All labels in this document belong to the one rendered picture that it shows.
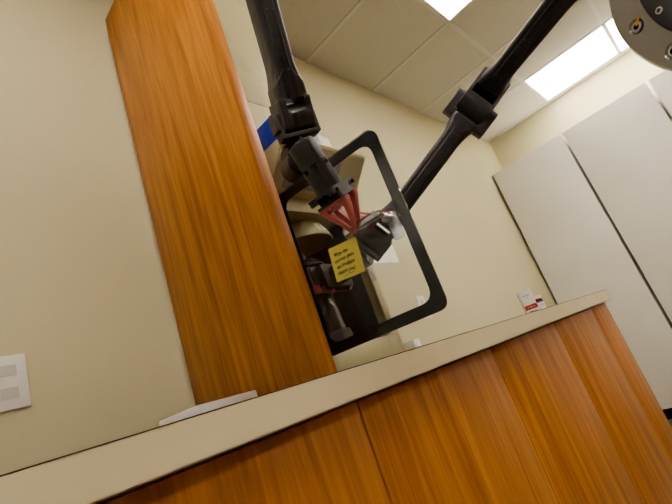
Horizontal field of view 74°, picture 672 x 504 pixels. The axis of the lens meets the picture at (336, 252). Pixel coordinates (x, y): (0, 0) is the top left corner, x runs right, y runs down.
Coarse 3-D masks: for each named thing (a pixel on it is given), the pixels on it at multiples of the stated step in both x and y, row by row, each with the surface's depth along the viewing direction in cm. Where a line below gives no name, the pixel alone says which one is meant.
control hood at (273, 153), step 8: (272, 144) 107; (320, 144) 114; (264, 152) 109; (272, 152) 107; (280, 152) 105; (328, 152) 117; (272, 160) 107; (280, 160) 106; (272, 168) 107; (280, 168) 107; (272, 176) 107; (280, 176) 108; (280, 184) 109; (280, 192) 110
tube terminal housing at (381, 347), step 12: (252, 108) 121; (264, 108) 125; (264, 120) 122; (384, 336) 116; (396, 336) 119; (360, 348) 107; (372, 348) 110; (384, 348) 114; (396, 348) 117; (336, 360) 100; (348, 360) 103; (360, 360) 106; (372, 360) 108
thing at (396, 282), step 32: (352, 160) 94; (384, 160) 90; (288, 192) 105; (384, 192) 89; (288, 224) 104; (320, 224) 98; (384, 224) 89; (320, 256) 98; (384, 256) 89; (416, 256) 84; (320, 288) 98; (352, 288) 93; (384, 288) 88; (416, 288) 84; (320, 320) 97; (352, 320) 92; (384, 320) 88; (416, 320) 84
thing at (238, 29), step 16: (224, 0) 135; (240, 0) 142; (224, 16) 131; (240, 16) 138; (224, 32) 128; (240, 32) 134; (240, 48) 130; (256, 48) 136; (240, 64) 126; (256, 64) 132; (240, 80) 123; (256, 80) 128; (256, 96) 124
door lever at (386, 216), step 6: (378, 210) 85; (366, 216) 86; (372, 216) 85; (378, 216) 84; (384, 216) 87; (390, 216) 88; (360, 222) 86; (366, 222) 86; (384, 222) 89; (360, 228) 87; (348, 234) 88
